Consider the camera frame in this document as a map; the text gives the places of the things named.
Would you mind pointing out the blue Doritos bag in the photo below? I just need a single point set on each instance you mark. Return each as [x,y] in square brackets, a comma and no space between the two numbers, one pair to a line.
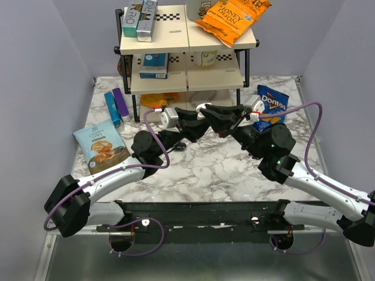
[275,102]

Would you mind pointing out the blue white box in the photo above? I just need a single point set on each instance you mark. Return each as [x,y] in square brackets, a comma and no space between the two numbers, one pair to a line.
[154,66]

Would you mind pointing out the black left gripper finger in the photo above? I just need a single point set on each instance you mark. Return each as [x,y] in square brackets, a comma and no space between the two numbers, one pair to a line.
[186,115]
[194,130]

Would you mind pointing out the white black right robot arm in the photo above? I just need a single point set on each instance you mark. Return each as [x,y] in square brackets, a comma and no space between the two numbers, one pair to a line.
[345,209]

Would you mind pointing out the white printed mug top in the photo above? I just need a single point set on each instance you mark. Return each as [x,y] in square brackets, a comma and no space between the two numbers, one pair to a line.
[196,9]

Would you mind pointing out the orange plastic bag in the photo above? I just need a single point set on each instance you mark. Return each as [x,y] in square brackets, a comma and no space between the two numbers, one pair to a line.
[159,100]

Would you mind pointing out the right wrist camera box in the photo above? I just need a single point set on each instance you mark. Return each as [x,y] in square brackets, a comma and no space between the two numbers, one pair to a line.
[255,107]

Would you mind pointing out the purple tube box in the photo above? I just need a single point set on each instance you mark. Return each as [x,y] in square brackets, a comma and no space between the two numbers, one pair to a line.
[121,105]

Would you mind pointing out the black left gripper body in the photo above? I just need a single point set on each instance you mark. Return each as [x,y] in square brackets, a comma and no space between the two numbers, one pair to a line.
[179,127]

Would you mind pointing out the white printed mug middle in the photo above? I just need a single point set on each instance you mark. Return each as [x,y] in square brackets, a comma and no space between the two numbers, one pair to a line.
[204,59]

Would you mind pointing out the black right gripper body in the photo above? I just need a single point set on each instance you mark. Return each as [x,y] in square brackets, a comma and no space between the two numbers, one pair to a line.
[246,134]

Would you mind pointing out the teal toothpaste box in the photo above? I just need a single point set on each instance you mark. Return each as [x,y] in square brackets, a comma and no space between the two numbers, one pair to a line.
[131,18]

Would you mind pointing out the white printed mug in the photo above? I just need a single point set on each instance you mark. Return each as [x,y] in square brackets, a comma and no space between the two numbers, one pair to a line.
[196,9]
[204,59]

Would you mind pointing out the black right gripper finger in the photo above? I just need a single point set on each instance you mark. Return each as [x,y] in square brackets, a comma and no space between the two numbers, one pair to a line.
[213,110]
[224,123]

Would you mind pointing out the brown object behind rack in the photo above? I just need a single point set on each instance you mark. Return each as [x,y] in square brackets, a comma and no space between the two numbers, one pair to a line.
[121,66]

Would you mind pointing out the beige three-tier shelf rack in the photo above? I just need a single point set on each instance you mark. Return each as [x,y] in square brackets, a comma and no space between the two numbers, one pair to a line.
[180,37]

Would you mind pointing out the cassava chips bag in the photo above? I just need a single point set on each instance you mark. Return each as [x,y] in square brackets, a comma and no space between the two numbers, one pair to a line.
[102,146]

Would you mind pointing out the silver toothpaste box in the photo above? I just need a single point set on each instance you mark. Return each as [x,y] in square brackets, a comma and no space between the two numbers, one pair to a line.
[146,22]

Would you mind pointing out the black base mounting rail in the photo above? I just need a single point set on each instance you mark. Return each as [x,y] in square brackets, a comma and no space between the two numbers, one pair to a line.
[198,223]

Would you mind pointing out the orange honey dijon chips bag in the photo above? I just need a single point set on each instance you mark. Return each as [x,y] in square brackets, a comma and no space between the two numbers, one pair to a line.
[229,20]

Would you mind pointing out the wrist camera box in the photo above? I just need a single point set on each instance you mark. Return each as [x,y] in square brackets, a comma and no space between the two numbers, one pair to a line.
[169,118]
[255,107]

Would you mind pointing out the blue tube box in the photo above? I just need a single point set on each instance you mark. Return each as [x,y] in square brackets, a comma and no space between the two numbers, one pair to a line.
[112,108]

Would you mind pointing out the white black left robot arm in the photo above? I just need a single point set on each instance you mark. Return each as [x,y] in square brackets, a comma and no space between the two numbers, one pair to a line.
[74,203]

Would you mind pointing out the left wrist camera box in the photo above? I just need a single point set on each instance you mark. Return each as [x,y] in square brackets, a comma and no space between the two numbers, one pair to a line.
[169,118]

